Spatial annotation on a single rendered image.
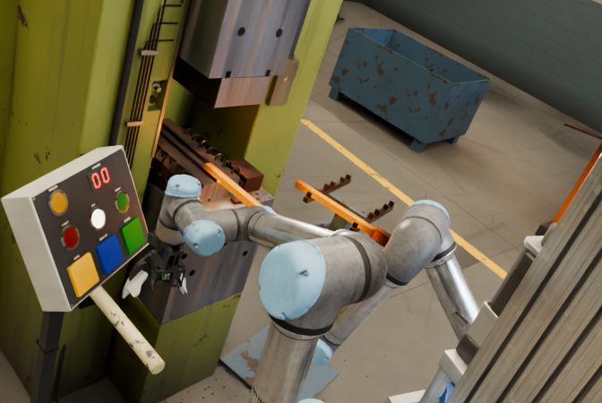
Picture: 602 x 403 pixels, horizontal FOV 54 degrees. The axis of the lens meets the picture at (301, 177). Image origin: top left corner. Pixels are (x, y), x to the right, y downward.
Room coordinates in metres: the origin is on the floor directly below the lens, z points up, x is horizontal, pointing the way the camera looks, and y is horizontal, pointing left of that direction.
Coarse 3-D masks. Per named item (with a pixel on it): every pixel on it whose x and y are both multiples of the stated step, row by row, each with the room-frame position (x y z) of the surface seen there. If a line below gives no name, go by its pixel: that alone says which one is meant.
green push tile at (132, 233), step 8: (128, 224) 1.23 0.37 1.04; (136, 224) 1.26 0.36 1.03; (120, 232) 1.20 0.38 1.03; (128, 232) 1.22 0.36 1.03; (136, 232) 1.25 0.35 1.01; (128, 240) 1.21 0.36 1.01; (136, 240) 1.24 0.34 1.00; (144, 240) 1.27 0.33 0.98; (128, 248) 1.20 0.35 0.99; (136, 248) 1.23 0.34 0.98
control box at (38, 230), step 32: (96, 160) 1.22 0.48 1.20; (32, 192) 1.02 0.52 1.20; (64, 192) 1.09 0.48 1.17; (96, 192) 1.18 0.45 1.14; (128, 192) 1.28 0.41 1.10; (32, 224) 0.99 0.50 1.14; (64, 224) 1.05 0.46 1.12; (32, 256) 0.99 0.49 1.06; (64, 256) 1.02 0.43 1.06; (96, 256) 1.10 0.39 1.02; (128, 256) 1.20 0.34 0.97; (64, 288) 0.98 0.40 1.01; (96, 288) 1.06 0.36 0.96
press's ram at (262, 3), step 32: (192, 0) 1.63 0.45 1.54; (224, 0) 1.56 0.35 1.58; (256, 0) 1.63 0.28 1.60; (288, 0) 1.73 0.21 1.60; (192, 32) 1.61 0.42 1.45; (224, 32) 1.56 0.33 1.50; (256, 32) 1.66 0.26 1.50; (288, 32) 1.77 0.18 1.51; (192, 64) 1.59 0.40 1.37; (224, 64) 1.58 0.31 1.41; (256, 64) 1.69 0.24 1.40
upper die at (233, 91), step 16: (176, 64) 1.70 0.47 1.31; (192, 80) 1.66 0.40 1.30; (208, 80) 1.62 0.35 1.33; (224, 80) 1.60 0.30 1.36; (240, 80) 1.65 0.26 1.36; (256, 80) 1.70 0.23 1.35; (208, 96) 1.61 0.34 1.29; (224, 96) 1.61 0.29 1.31; (240, 96) 1.66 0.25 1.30; (256, 96) 1.72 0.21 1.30
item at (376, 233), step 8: (296, 184) 1.96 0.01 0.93; (304, 184) 1.95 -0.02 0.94; (304, 192) 1.94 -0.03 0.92; (312, 192) 1.93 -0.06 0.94; (320, 200) 1.91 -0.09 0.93; (328, 200) 1.91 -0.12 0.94; (328, 208) 1.89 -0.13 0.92; (336, 208) 1.88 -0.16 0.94; (344, 208) 1.89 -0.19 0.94; (344, 216) 1.86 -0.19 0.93; (352, 216) 1.86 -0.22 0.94; (360, 224) 1.83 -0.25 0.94; (368, 224) 1.84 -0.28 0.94; (368, 232) 1.81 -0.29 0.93; (376, 232) 1.81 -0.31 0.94; (384, 232) 1.81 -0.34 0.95; (376, 240) 1.80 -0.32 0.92; (384, 240) 1.79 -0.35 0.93
